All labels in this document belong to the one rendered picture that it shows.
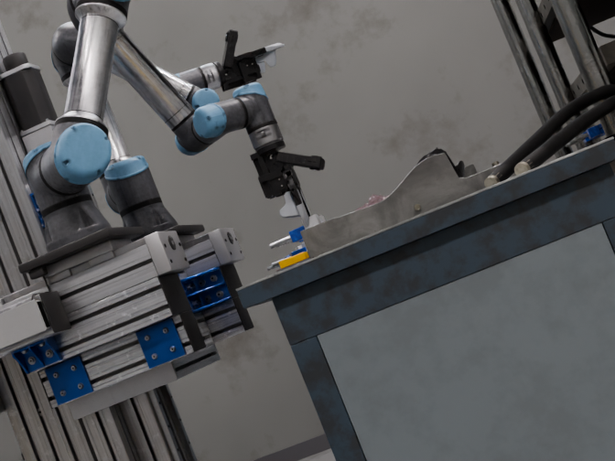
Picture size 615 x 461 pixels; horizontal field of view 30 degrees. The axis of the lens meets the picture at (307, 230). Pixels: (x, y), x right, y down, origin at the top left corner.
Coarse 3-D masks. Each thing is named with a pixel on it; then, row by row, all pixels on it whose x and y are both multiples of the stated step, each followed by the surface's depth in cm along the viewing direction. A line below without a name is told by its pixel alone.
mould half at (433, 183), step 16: (432, 160) 260; (448, 160) 259; (416, 176) 260; (432, 176) 260; (448, 176) 259; (480, 176) 258; (512, 176) 258; (400, 192) 261; (416, 192) 260; (432, 192) 260; (448, 192) 259; (464, 192) 259; (368, 208) 261; (384, 208) 261; (400, 208) 261; (432, 208) 260; (320, 224) 263; (336, 224) 262; (352, 224) 262; (368, 224) 261; (384, 224) 261; (304, 240) 263; (320, 240) 263; (336, 240) 262; (352, 240) 262
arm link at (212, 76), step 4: (208, 64) 327; (212, 64) 327; (200, 68) 330; (204, 68) 326; (208, 68) 326; (212, 68) 326; (216, 68) 327; (204, 72) 325; (208, 72) 325; (212, 72) 326; (216, 72) 326; (208, 76) 325; (212, 76) 326; (216, 76) 326; (220, 76) 327; (208, 80) 325; (212, 80) 326; (216, 80) 326; (220, 80) 327; (208, 84) 326; (212, 84) 326; (216, 84) 327; (220, 84) 328; (208, 88) 331; (212, 88) 328; (216, 88) 329
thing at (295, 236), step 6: (312, 216) 269; (312, 222) 269; (318, 222) 269; (300, 228) 270; (306, 228) 269; (294, 234) 270; (300, 234) 269; (282, 240) 272; (288, 240) 271; (294, 240) 270; (300, 240) 272; (270, 246) 272; (276, 246) 272
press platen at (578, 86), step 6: (612, 42) 272; (600, 48) 273; (606, 48) 272; (612, 48) 272; (606, 54) 272; (612, 54) 272; (606, 60) 272; (612, 60) 272; (606, 66) 275; (612, 66) 280; (576, 84) 329; (582, 84) 318; (576, 90) 333; (582, 90) 322; (576, 96) 338
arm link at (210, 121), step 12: (204, 108) 263; (216, 108) 264; (228, 108) 265; (240, 108) 267; (204, 120) 263; (216, 120) 263; (228, 120) 265; (240, 120) 267; (204, 132) 264; (216, 132) 264; (228, 132) 268
